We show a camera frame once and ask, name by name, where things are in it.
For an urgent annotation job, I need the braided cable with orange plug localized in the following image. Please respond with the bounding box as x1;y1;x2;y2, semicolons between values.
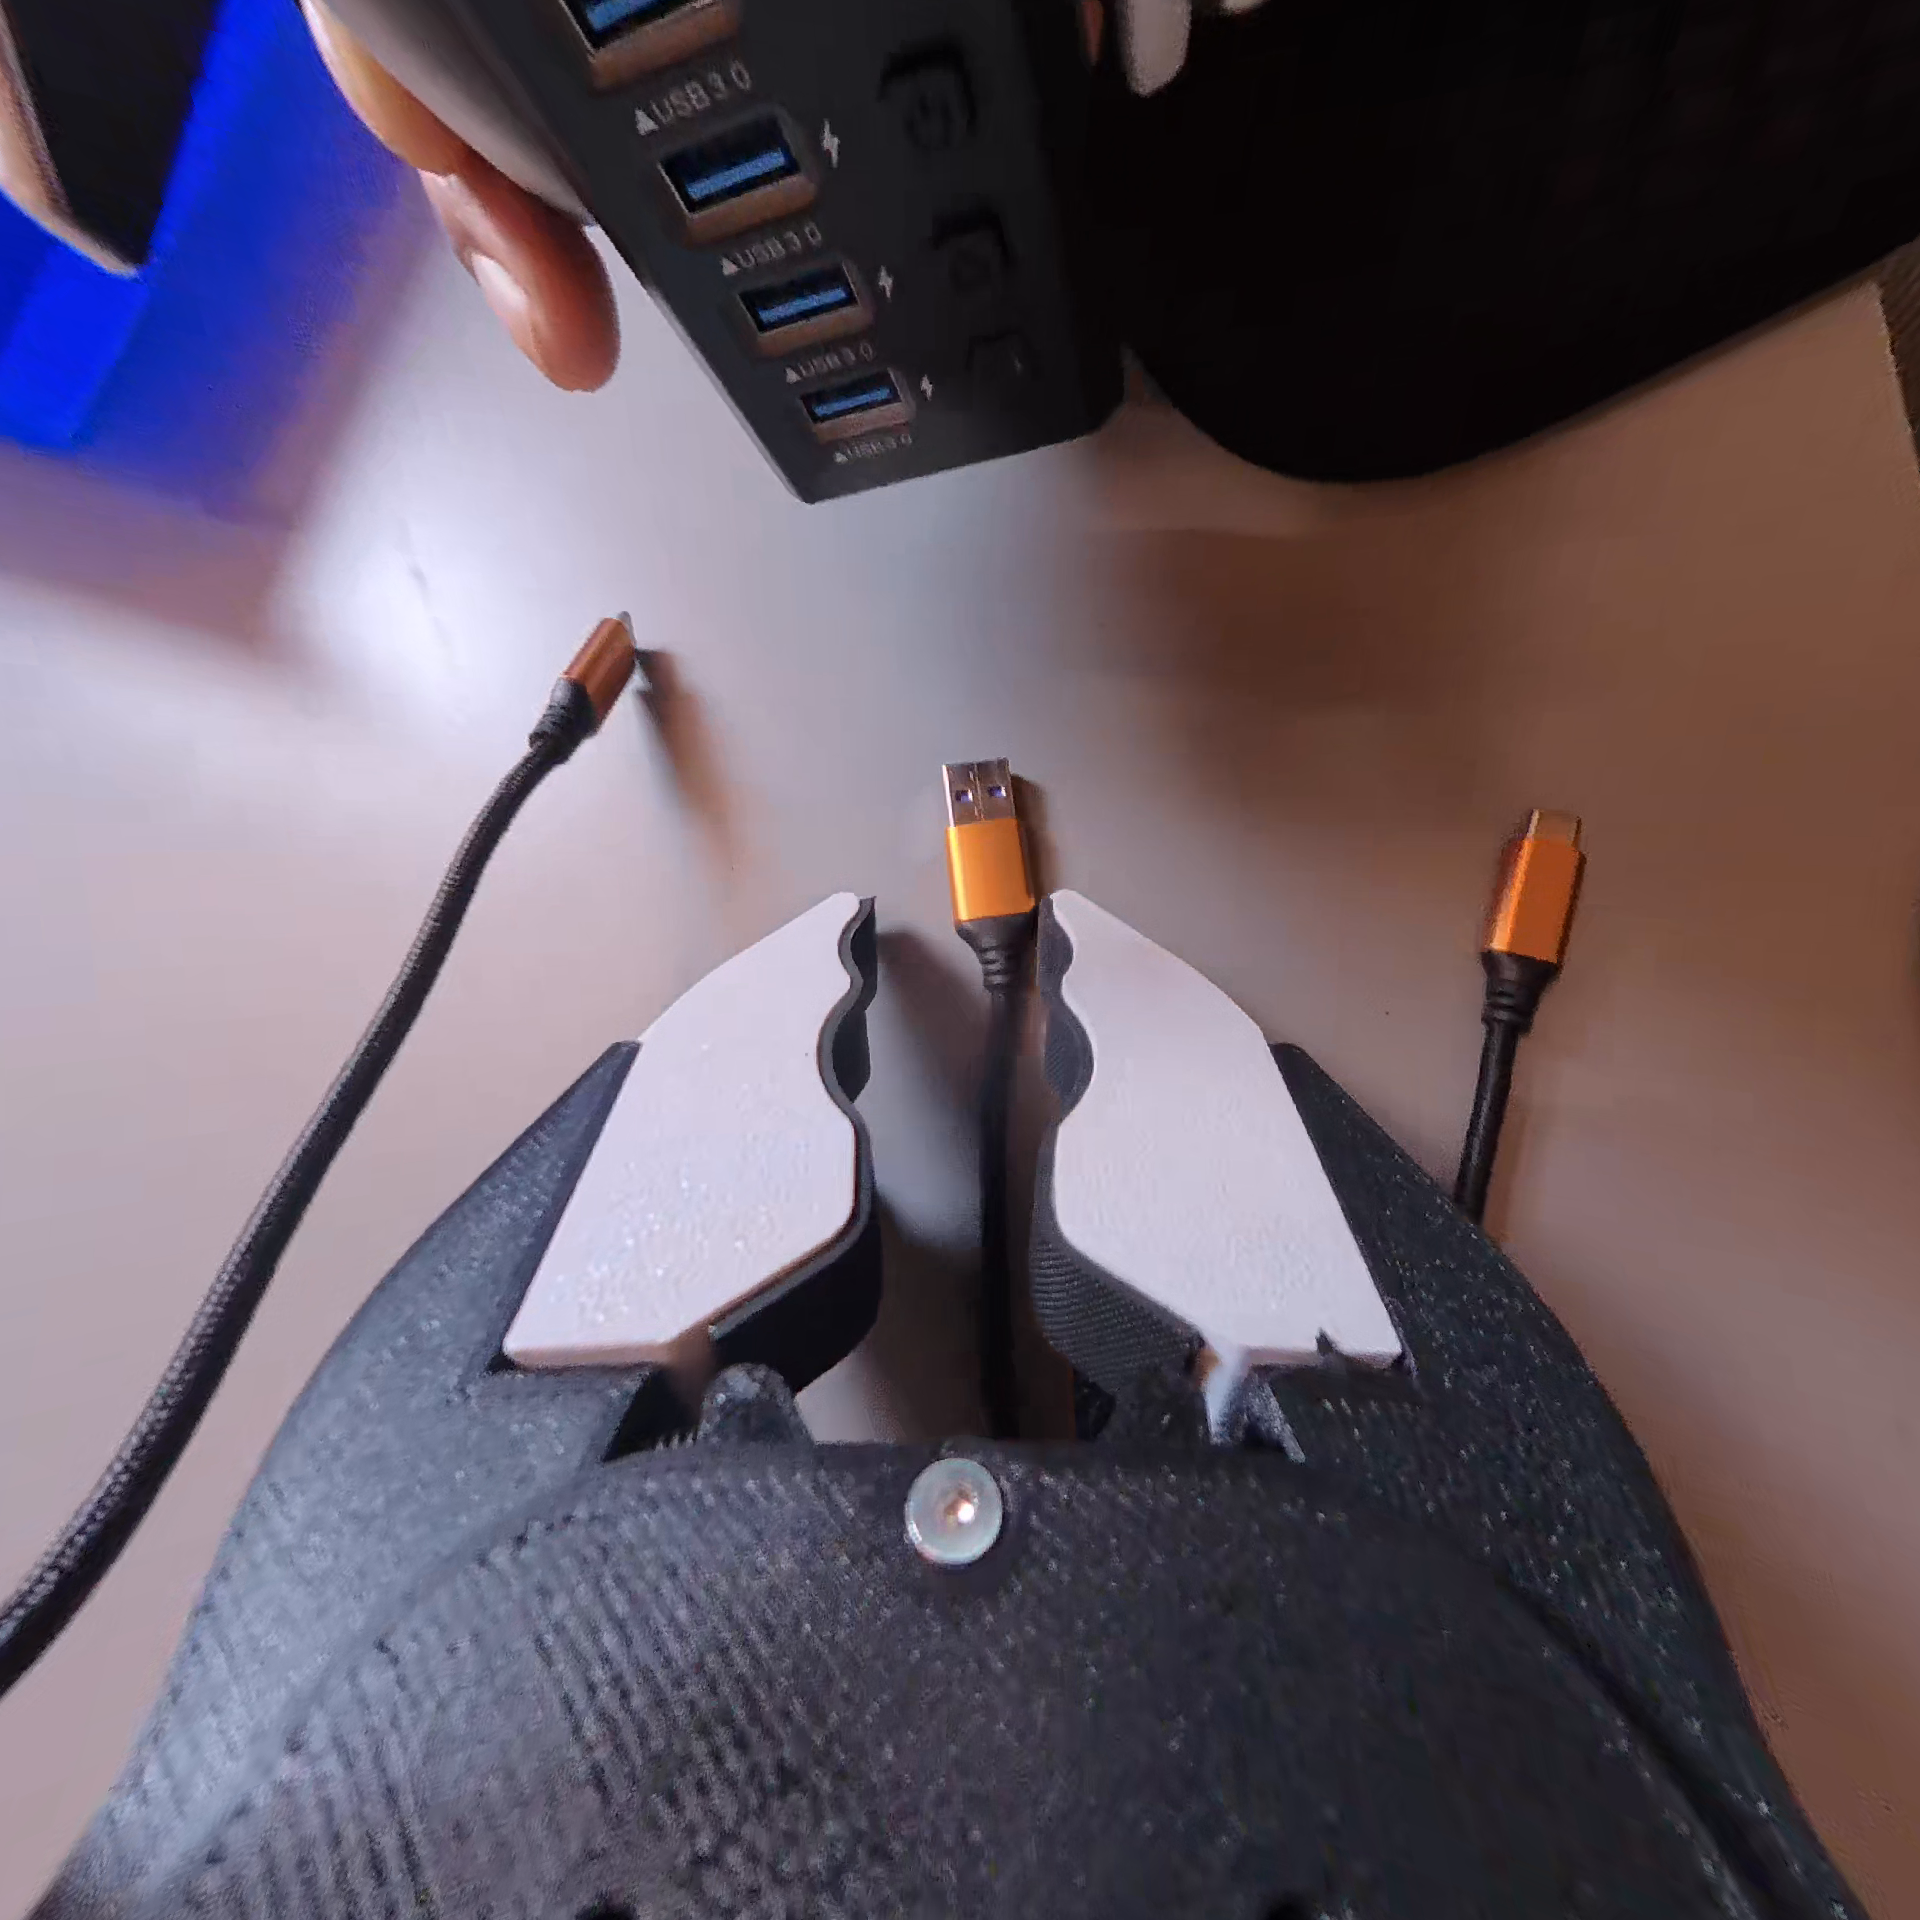
940;757;1044;1443
1452;808;1588;1226
0;613;641;1696

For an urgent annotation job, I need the black USB hub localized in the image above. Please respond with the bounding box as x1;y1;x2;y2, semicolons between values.
322;0;1128;505

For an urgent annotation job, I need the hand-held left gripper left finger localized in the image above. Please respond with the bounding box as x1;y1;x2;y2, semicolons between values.
504;892;887;1444

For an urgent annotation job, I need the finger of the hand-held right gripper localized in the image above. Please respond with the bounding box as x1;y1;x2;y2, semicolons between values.
1113;0;1205;98

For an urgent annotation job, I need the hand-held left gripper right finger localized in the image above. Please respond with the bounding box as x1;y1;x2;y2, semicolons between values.
1026;888;1411;1450

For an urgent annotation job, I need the blue plastic bin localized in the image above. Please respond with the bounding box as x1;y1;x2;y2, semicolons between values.
0;0;413;453

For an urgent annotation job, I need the person's right hand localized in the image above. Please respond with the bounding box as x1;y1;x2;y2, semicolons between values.
297;0;625;396

